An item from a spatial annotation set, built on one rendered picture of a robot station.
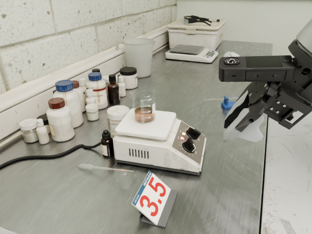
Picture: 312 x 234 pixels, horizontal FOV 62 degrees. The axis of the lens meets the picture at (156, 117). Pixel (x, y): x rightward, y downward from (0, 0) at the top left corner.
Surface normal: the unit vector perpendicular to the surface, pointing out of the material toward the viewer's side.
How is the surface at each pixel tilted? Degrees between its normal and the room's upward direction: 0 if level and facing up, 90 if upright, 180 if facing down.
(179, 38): 93
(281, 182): 0
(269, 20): 90
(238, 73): 101
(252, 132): 94
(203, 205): 0
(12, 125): 90
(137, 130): 0
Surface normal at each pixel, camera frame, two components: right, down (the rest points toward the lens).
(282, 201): -0.01, -0.88
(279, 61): -0.13, -0.78
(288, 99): -0.25, 0.60
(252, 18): -0.38, 0.44
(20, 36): 0.92, 0.17
